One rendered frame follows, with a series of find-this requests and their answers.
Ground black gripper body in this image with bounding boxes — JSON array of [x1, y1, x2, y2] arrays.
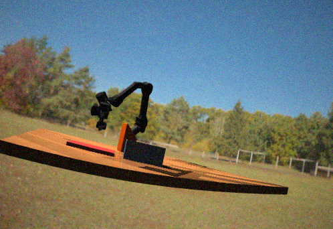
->
[[97, 102, 110, 126]]

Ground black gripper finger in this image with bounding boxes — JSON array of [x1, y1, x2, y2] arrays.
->
[[98, 106, 109, 118], [96, 123, 106, 131]]

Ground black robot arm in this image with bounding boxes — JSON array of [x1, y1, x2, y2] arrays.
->
[[91, 81, 153, 135]]

